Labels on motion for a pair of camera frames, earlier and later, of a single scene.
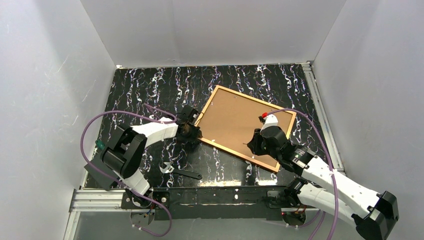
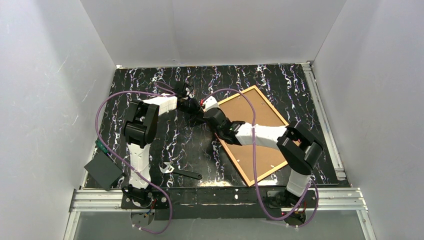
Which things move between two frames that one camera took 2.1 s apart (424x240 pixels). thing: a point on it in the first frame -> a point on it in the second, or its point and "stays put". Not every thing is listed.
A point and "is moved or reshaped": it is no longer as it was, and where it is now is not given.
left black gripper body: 191,131 -> 185,89
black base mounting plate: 214,203 stays put
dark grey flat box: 100,177 stays put
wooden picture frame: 231,119 is moved or reshaped
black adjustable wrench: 169,168 stays put
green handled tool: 100,144 stays put
